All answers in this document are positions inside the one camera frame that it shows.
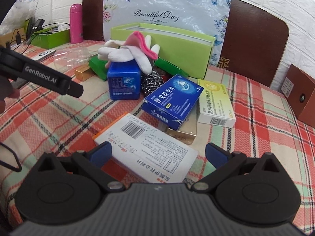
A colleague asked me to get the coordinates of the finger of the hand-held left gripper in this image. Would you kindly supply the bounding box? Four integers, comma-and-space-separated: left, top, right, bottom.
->
65, 77, 84, 98

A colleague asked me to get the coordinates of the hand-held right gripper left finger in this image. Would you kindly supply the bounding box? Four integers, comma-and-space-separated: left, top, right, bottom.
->
37, 141, 126, 193

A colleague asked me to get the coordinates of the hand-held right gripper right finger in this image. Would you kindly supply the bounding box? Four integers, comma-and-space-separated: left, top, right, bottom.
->
191, 142, 283, 193

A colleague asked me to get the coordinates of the white barcode medicine box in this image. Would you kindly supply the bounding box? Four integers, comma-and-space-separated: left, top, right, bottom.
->
93, 112, 198, 183

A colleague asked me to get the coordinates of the blue plastic container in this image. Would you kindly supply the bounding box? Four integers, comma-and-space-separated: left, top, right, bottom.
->
107, 61, 141, 100

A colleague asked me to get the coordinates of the yellow white medicine box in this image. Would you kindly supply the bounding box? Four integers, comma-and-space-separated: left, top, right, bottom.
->
197, 79, 237, 128

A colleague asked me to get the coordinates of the white glove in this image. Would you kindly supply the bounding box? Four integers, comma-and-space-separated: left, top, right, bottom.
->
98, 35, 160, 74

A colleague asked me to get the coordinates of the blue medicine box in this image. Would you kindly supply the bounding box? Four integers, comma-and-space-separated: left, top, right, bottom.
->
142, 74, 204, 131

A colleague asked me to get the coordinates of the steel wool scrubber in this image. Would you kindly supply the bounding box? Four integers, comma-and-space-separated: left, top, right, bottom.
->
140, 69, 163, 94

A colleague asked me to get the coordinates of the light green cardboard box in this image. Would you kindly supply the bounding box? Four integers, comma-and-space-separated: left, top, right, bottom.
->
110, 23, 216, 78

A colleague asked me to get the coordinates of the person's left hand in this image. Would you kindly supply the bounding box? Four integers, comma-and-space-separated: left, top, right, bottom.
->
0, 88, 21, 113

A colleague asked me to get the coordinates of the small gold box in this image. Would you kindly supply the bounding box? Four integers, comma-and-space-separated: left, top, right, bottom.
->
74, 64, 95, 81

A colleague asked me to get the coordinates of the white round device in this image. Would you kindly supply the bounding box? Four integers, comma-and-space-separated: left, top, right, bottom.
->
32, 50, 57, 61

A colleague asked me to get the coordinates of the dark green box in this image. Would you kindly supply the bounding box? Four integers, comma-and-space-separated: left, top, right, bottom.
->
89, 55, 109, 80

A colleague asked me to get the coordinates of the clear plastic cup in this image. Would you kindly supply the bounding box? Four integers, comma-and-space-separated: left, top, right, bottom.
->
54, 48, 89, 70

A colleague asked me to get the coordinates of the small green box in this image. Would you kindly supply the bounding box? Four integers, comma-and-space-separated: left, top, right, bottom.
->
31, 27, 70, 50

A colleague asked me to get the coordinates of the black plug adapter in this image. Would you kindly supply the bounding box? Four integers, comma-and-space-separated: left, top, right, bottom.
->
5, 29, 27, 50

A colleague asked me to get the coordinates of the flat gold box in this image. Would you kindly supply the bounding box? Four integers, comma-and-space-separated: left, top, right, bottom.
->
166, 113, 197, 145

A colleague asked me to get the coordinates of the plaid blanket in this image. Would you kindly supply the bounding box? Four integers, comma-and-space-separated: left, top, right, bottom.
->
0, 47, 315, 236

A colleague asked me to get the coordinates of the white plastic bag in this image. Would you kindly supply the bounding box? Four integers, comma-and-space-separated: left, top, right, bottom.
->
2, 0, 32, 30

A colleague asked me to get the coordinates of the pink thermos bottle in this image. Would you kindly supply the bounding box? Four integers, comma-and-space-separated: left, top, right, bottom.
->
69, 4, 83, 43

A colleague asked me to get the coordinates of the brown cardboard box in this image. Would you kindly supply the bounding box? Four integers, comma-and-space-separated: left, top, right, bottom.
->
281, 64, 315, 128

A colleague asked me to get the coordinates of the brown wooden headboard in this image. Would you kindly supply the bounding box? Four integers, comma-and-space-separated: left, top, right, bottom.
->
82, 0, 289, 88

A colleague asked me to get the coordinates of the floral plastic wrapped board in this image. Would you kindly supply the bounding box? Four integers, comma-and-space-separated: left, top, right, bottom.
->
103, 0, 232, 67

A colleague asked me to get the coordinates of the black cable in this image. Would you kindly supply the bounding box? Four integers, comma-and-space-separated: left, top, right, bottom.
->
0, 141, 22, 172

